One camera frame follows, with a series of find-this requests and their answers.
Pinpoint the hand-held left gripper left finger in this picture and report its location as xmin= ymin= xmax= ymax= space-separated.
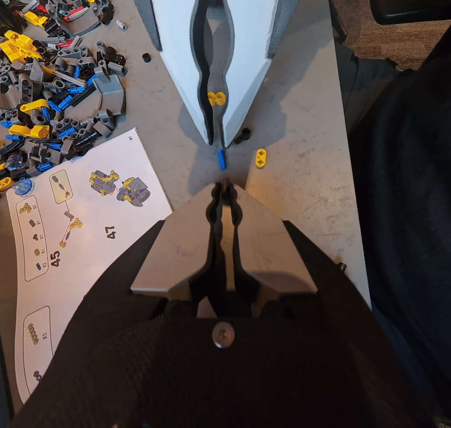
xmin=130 ymin=183 xmax=222 ymax=302

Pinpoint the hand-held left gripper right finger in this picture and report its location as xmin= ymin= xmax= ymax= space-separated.
xmin=226 ymin=183 xmax=318 ymax=303

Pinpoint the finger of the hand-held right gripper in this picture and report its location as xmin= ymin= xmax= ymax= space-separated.
xmin=147 ymin=0 xmax=215 ymax=146
xmin=216 ymin=0 xmax=283 ymax=149

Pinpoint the grey desk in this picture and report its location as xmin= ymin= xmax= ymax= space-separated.
xmin=0 ymin=0 xmax=372 ymax=414

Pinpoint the white building instruction booklet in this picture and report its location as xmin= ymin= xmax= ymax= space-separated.
xmin=5 ymin=127 xmax=173 ymax=405

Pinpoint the pile of toy brick parts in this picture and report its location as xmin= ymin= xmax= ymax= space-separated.
xmin=0 ymin=0 xmax=128 ymax=193

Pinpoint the black office chair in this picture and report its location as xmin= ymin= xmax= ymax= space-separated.
xmin=343 ymin=0 xmax=451 ymax=25

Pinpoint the transparent blue round plate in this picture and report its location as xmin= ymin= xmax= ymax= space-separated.
xmin=12 ymin=177 xmax=35 ymax=197

